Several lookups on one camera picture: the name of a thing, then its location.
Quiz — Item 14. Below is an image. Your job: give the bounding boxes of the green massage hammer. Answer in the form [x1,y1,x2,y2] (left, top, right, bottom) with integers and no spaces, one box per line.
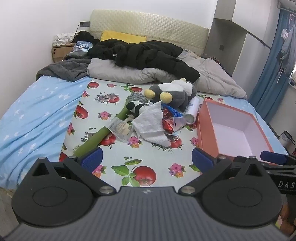
[74,92,148,157]

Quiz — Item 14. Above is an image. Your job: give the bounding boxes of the orange cardboard storage box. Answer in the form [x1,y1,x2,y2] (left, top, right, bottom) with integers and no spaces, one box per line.
[197,98,287,159]

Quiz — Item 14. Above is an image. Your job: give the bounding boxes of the blue plastic snack bag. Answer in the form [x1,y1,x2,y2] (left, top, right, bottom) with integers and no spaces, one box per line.
[162,103,187,130]

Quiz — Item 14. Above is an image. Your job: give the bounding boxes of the grey white penguin plush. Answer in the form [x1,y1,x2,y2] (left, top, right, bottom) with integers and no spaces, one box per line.
[144,78,197,112]

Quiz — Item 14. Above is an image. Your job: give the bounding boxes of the grey wardrobe cabinet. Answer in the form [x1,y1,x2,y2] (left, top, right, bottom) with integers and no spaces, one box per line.
[203,0,273,77]

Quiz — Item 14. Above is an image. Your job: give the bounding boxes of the dark grey blanket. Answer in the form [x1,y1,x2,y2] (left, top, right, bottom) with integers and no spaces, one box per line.
[36,51,91,82]

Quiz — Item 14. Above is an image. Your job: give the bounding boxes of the blue curtain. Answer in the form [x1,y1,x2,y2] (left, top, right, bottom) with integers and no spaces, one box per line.
[248,9,295,123]

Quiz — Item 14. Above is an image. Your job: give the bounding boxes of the red foil wrapper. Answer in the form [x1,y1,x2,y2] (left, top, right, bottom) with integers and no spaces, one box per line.
[162,108,178,133]

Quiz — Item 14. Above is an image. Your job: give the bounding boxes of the white paper towel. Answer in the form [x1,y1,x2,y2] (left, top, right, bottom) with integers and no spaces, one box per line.
[132,101,171,147]

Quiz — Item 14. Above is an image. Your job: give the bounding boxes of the white mesh waste bin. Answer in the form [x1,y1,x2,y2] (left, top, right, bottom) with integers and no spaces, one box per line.
[279,131,295,149]

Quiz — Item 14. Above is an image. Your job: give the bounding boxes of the clear printed plastic packet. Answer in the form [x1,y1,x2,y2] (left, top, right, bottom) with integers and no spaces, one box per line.
[107,117,133,143]

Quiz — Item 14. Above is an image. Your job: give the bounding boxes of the black puffer jacket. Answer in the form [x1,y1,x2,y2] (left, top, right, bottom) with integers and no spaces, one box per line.
[87,39,200,83]

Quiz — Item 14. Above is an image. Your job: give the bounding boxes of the light blue bed sheet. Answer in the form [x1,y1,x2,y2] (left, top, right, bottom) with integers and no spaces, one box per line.
[1,76,91,189]

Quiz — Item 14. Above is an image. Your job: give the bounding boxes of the cream padded headboard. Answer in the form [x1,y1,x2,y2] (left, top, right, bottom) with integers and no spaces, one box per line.
[89,9,209,56]

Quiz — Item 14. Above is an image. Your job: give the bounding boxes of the white spray can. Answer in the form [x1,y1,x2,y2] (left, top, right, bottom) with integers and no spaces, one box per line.
[184,97,200,125]

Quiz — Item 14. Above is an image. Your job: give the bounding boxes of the yellow pillow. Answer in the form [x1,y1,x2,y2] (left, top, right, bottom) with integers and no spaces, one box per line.
[100,30,147,44]

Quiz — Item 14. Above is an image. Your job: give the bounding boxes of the small panda plush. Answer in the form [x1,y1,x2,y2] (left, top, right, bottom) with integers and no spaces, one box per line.
[126,101,148,116]

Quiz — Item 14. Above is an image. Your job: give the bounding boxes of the fruit print mat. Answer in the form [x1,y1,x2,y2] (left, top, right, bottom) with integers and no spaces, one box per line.
[60,79,201,188]

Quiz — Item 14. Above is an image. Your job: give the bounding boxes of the white crumpled cloth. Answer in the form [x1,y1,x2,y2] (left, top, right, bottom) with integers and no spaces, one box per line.
[53,32,75,46]

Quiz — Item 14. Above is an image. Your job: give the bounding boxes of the hanging clothes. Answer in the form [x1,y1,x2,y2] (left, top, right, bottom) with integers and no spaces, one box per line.
[276,11,295,77]

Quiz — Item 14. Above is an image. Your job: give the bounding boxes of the grey duvet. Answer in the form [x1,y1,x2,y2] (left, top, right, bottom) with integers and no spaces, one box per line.
[87,50,247,99]

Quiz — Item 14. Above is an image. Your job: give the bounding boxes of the cardboard box nightstand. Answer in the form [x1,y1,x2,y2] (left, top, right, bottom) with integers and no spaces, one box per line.
[52,43,75,63]

